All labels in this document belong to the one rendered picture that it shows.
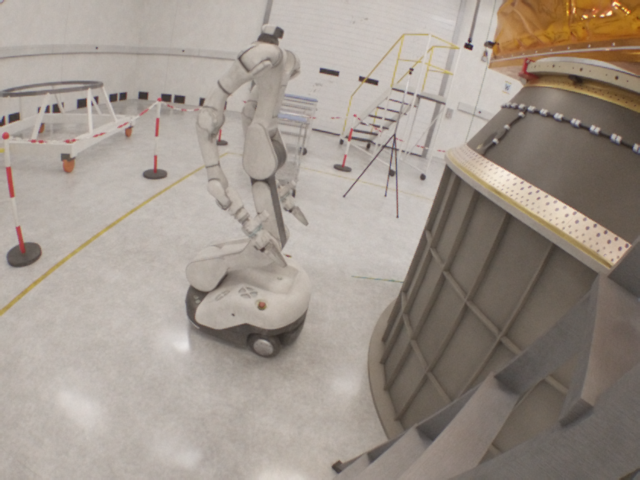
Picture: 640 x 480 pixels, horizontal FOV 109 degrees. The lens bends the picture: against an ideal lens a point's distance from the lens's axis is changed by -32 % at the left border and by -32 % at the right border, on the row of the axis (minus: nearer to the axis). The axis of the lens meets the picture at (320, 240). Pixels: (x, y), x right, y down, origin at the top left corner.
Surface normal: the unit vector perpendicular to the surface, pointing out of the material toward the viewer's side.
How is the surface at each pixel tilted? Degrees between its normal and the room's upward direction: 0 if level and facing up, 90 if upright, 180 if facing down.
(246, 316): 90
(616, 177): 62
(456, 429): 0
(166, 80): 90
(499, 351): 90
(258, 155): 90
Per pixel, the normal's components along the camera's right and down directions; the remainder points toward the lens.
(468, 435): 0.20, -0.87
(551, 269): -0.89, 0.03
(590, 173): -0.70, -0.40
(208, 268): -0.17, 0.43
